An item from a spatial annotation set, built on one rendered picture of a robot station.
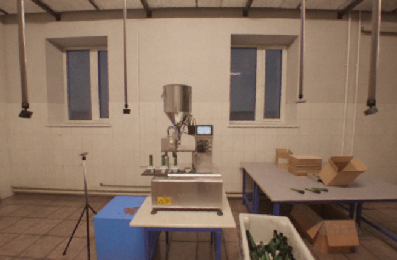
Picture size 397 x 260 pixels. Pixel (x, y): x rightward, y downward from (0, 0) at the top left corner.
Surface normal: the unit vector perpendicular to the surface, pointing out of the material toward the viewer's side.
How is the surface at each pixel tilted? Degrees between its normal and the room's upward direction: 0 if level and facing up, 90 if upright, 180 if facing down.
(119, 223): 90
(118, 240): 90
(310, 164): 90
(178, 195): 90
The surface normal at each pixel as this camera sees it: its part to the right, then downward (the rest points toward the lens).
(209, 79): -0.01, 0.07
